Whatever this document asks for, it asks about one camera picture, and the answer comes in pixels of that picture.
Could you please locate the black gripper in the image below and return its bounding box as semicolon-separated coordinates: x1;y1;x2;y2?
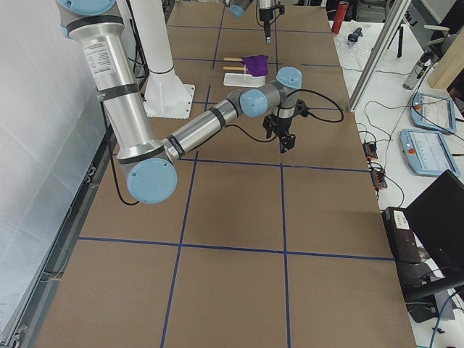
258;7;274;44
262;114;296;154

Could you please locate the purple towel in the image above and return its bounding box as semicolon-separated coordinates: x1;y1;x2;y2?
241;54;268;77

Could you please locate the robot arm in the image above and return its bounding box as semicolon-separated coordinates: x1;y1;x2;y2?
57;1;302;204
223;0;285;44

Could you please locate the wooden rack rod far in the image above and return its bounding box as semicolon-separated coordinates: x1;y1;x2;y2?
223;57;243;63

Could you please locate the white towel rack base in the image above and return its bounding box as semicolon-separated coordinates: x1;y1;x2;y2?
223;72;266;88

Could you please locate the red cylinder tube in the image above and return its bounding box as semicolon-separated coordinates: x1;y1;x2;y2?
331;1;349;35

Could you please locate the folded dark blue umbrella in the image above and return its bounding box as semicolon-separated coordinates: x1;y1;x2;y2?
347;27;363;44

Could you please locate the clear plastic wrap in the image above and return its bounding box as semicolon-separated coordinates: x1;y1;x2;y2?
334;21;373;70

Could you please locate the orange black adapter far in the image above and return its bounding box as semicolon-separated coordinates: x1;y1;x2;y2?
362;142;378;161

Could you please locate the orange black adapter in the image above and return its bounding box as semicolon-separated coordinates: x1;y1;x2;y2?
370;167;388;191
362;142;378;161

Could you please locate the orange black adapter near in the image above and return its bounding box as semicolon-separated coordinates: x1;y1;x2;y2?
370;167;388;191

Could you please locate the blue teach pendant near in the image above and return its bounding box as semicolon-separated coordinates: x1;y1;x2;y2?
399;129;461;178

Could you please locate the blue teach pendant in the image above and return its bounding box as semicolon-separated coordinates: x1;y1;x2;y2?
410;93;457;134
399;129;461;178

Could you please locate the blue teach pendant far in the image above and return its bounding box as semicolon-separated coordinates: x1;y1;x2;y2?
410;93;457;134

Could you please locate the grey water bottle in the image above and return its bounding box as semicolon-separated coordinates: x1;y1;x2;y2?
402;51;434;90

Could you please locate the black laptop computer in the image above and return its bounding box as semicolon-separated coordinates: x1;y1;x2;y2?
381;169;464;276

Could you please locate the black laptop stand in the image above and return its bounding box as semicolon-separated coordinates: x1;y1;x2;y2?
397;260;464;326

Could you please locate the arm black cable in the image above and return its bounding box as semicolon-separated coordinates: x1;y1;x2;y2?
226;89;345;143

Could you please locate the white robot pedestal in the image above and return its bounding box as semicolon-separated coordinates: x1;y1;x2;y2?
130;0;195;119

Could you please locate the aluminium frame post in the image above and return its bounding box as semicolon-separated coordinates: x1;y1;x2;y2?
347;0;411;112

